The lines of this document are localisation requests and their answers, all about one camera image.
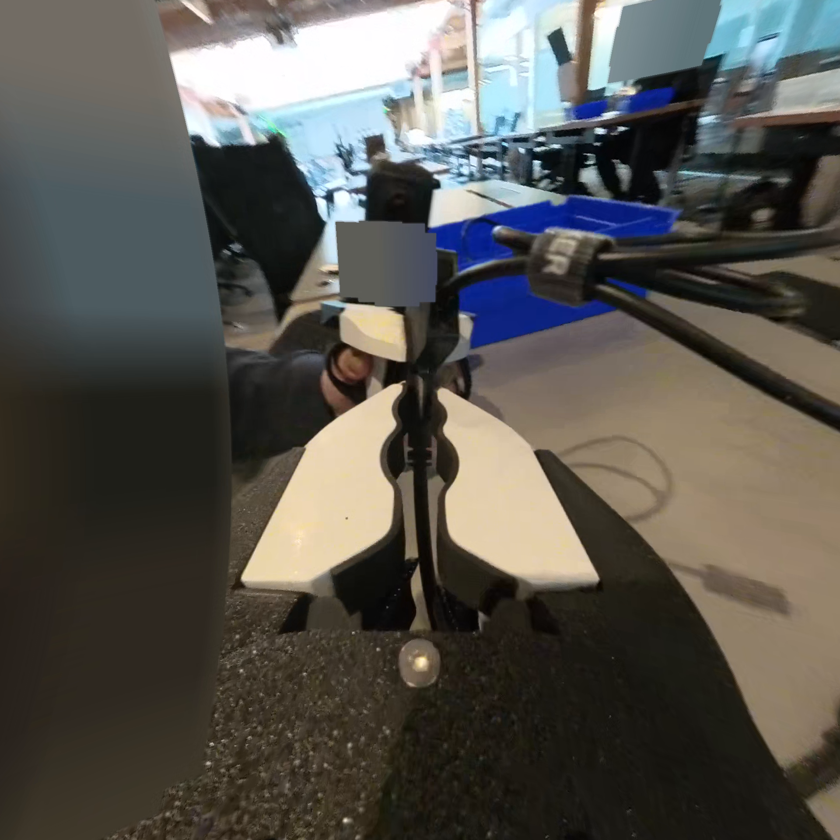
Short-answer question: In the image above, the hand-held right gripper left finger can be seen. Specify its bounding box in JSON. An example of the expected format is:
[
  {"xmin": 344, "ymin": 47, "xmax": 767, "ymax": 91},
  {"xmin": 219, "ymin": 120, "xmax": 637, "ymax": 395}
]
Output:
[{"xmin": 240, "ymin": 382, "xmax": 411, "ymax": 598}]

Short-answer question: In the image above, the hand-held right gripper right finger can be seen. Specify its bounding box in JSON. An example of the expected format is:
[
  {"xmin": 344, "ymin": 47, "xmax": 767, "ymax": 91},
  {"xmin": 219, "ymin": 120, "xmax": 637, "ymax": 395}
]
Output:
[{"xmin": 433, "ymin": 386, "xmax": 601, "ymax": 603}]

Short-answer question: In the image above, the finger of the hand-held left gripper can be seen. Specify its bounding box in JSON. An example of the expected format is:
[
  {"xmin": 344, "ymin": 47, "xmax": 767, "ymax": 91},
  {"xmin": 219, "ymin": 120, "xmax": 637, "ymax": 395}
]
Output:
[
  {"xmin": 445, "ymin": 312, "xmax": 475, "ymax": 363},
  {"xmin": 341, "ymin": 306, "xmax": 412, "ymax": 363}
]

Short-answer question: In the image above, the black hub cable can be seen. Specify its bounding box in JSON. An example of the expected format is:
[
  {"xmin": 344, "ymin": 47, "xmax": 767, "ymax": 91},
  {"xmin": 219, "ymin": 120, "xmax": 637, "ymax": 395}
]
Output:
[{"xmin": 433, "ymin": 226, "xmax": 840, "ymax": 427}]

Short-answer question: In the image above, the grey usb hub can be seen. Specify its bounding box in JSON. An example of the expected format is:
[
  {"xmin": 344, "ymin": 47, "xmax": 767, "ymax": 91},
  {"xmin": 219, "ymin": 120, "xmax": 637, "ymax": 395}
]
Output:
[{"xmin": 679, "ymin": 561, "xmax": 791, "ymax": 616}]

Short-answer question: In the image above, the row of office desks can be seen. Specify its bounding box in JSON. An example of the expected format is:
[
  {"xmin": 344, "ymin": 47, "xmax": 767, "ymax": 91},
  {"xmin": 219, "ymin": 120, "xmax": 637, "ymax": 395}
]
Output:
[{"xmin": 394, "ymin": 118, "xmax": 572, "ymax": 198}]

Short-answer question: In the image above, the dark cloth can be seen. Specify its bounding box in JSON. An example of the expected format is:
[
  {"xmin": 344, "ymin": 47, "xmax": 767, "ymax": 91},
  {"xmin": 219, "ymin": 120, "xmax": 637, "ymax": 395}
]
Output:
[{"xmin": 189, "ymin": 134, "xmax": 327, "ymax": 324}]

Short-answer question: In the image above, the wooden office desk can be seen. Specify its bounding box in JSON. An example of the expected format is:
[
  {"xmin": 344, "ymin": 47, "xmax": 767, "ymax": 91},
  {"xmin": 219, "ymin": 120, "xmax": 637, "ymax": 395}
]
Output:
[
  {"xmin": 561, "ymin": 98, "xmax": 708, "ymax": 198},
  {"xmin": 725, "ymin": 105, "xmax": 840, "ymax": 224}
]

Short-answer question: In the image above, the black desk mat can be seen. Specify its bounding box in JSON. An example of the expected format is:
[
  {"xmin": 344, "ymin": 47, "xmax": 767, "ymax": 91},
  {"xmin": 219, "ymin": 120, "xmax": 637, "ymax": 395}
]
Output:
[{"xmin": 738, "ymin": 270, "xmax": 840, "ymax": 349}]

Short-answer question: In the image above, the black velcro cable strap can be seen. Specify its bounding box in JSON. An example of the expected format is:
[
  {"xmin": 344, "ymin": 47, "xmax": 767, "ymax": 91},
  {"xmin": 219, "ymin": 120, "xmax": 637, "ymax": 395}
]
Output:
[{"xmin": 529, "ymin": 228, "xmax": 616, "ymax": 307}]

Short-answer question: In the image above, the thin grey cable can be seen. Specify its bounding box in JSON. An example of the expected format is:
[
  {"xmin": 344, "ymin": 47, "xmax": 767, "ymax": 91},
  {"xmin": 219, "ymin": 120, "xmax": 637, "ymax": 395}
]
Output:
[{"xmin": 561, "ymin": 434, "xmax": 672, "ymax": 521}]

